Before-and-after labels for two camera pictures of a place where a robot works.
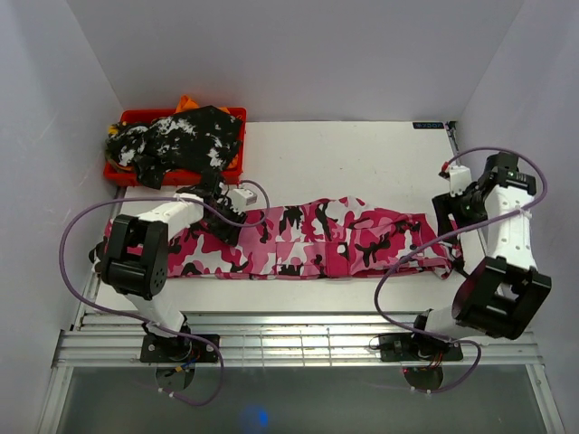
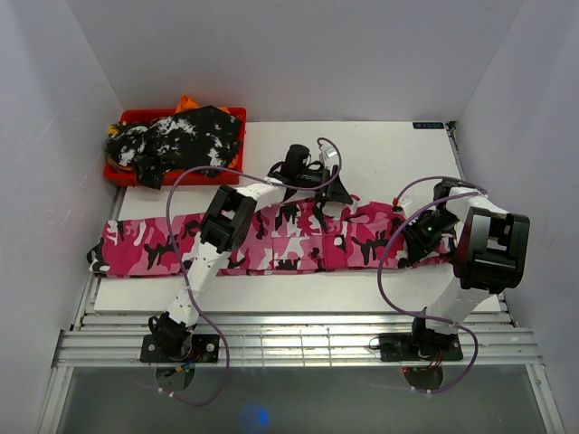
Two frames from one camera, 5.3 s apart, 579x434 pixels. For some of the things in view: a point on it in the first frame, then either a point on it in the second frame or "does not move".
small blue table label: [430, 125] does not move
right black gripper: [441, 205] to [418, 248]
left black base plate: [177, 349] does not move
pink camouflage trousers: [330, 237] does not move
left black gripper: [230, 235] to [336, 192]
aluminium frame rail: [281, 340] does not move
